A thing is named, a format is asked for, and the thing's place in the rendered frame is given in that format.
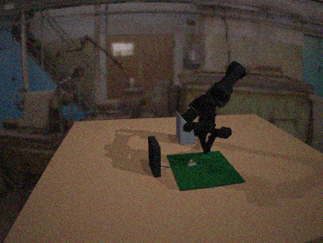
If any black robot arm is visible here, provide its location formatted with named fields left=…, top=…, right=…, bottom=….
left=181, top=60, right=247, bottom=137

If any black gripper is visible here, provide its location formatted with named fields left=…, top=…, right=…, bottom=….
left=183, top=112, right=232, bottom=151

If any green circuit board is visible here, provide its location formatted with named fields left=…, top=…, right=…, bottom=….
left=167, top=151, right=245, bottom=191

